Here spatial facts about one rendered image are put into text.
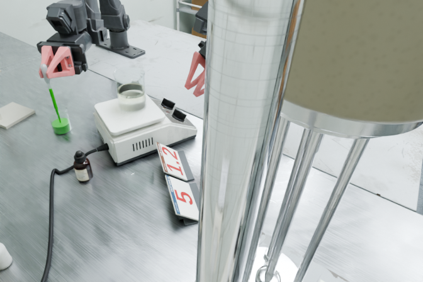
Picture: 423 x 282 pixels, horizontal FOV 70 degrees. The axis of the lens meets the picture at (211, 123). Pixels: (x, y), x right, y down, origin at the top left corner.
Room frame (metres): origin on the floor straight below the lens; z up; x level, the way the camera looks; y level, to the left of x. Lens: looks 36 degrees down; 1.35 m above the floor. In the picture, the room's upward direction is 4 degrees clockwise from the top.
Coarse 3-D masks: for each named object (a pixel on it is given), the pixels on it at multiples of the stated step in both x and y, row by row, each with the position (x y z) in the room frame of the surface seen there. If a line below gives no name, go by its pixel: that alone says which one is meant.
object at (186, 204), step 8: (176, 184) 0.38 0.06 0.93; (184, 184) 0.40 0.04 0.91; (176, 192) 0.36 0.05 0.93; (184, 192) 0.37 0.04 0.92; (176, 200) 0.34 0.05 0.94; (184, 200) 0.35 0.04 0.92; (192, 200) 0.36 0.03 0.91; (184, 208) 0.33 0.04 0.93; (192, 208) 0.34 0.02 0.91; (192, 216) 0.32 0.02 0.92
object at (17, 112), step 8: (8, 104) 0.63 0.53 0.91; (16, 104) 0.64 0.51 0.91; (0, 112) 0.60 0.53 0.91; (8, 112) 0.60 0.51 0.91; (16, 112) 0.60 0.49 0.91; (24, 112) 0.60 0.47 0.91; (32, 112) 0.61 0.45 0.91; (0, 120) 0.57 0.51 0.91; (8, 120) 0.57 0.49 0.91; (16, 120) 0.57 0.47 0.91
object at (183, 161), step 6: (156, 144) 0.48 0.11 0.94; (180, 156) 0.49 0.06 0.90; (180, 162) 0.47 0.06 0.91; (186, 162) 0.47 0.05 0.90; (186, 168) 0.45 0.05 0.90; (168, 174) 0.42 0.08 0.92; (174, 174) 0.41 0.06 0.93; (186, 174) 0.43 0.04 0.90; (192, 174) 0.43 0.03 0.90; (180, 180) 0.42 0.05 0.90; (186, 180) 0.42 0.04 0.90
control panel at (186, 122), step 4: (152, 100) 0.61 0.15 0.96; (156, 100) 0.63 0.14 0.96; (156, 104) 0.59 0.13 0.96; (160, 104) 0.61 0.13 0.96; (160, 108) 0.58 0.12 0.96; (164, 112) 0.57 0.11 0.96; (172, 112) 0.59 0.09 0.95; (168, 116) 0.55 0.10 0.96; (172, 120) 0.54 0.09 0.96; (176, 120) 0.55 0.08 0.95; (184, 120) 0.57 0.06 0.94; (188, 120) 0.58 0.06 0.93; (184, 124) 0.55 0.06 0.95; (188, 124) 0.56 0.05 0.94; (192, 124) 0.57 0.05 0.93
